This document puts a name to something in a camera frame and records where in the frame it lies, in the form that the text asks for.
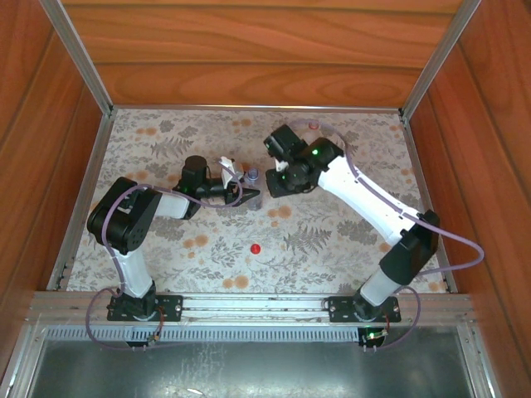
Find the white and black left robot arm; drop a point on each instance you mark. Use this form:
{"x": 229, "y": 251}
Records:
{"x": 137, "y": 269}

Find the small circuit board green light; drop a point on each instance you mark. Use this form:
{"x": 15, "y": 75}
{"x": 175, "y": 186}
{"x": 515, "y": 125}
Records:
{"x": 373, "y": 335}

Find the red bottle cap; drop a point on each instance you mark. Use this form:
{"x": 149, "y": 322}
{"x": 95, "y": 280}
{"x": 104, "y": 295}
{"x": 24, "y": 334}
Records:
{"x": 255, "y": 248}

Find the aluminium frame post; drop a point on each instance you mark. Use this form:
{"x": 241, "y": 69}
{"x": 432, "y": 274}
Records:
{"x": 439, "y": 58}
{"x": 79, "y": 54}

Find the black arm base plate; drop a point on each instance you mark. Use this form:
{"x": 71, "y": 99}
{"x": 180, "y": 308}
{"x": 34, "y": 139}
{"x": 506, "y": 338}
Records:
{"x": 340, "y": 309}
{"x": 170, "y": 309}

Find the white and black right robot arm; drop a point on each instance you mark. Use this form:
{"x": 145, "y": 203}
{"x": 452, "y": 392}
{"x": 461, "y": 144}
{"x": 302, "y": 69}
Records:
{"x": 365, "y": 199}

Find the large clear plastic bottle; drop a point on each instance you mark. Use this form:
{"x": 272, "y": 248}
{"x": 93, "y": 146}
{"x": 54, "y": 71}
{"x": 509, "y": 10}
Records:
{"x": 314, "y": 124}

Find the small clear plastic bottle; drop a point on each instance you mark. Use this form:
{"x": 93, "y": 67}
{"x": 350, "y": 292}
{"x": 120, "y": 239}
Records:
{"x": 251, "y": 177}

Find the aluminium table edge rail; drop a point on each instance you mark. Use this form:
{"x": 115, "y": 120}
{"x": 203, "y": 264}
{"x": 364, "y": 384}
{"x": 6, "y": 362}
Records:
{"x": 249, "y": 107}
{"x": 83, "y": 195}
{"x": 418, "y": 166}

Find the floral patterned tablecloth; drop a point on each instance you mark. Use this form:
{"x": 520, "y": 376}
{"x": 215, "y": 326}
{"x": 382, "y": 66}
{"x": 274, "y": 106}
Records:
{"x": 232, "y": 232}

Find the wide aluminium mounting beam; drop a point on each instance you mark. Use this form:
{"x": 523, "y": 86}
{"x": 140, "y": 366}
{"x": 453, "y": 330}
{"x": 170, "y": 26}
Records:
{"x": 257, "y": 304}

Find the grey metal sheet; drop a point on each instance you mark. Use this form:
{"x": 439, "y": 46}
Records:
{"x": 249, "y": 373}

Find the aluminium lower frame bar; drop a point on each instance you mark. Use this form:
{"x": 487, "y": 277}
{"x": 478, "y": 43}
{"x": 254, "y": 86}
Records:
{"x": 477, "y": 360}
{"x": 20, "y": 360}

